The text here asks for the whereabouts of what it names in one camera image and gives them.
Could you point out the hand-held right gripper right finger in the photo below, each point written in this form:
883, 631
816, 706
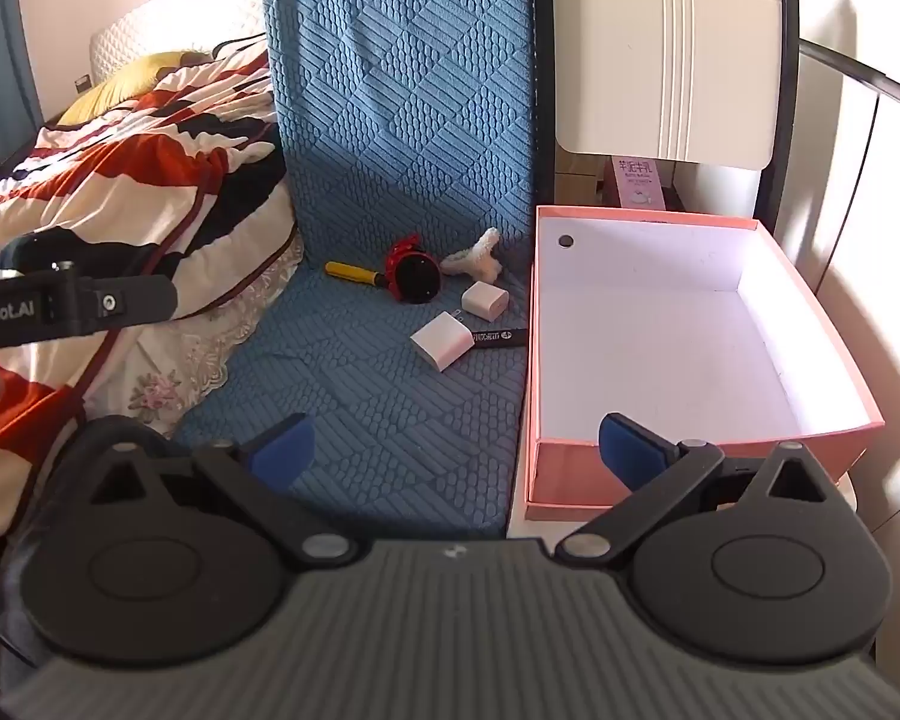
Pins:
630, 454

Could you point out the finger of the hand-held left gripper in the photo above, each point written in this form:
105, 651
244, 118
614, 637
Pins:
131, 304

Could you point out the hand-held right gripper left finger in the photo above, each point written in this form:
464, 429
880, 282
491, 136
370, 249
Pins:
285, 450

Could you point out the pink cardboard box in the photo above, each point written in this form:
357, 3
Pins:
645, 330

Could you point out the large white charger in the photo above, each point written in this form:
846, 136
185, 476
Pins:
439, 343

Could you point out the small white charger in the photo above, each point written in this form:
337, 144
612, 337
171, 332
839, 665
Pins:
482, 301

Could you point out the red black round toy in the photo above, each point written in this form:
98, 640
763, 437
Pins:
414, 274

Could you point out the floral lace bedsheet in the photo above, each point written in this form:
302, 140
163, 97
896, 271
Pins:
195, 360

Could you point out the red white black striped blanket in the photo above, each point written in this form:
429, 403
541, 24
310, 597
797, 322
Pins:
120, 165

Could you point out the black printed marker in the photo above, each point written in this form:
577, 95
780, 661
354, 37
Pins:
499, 336

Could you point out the yellow pillow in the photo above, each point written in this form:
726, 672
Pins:
131, 82

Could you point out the white fuzzy hair claw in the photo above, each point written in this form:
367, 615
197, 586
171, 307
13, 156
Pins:
474, 259

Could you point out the pink carton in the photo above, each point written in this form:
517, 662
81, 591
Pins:
637, 180

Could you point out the white quilted headboard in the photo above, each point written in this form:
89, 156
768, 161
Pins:
165, 30

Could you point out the blue textured cover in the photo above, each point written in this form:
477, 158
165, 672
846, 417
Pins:
405, 127

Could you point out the white striped panel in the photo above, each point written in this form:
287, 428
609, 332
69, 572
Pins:
645, 52

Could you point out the black curved rail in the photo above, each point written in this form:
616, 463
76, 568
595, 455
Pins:
870, 79

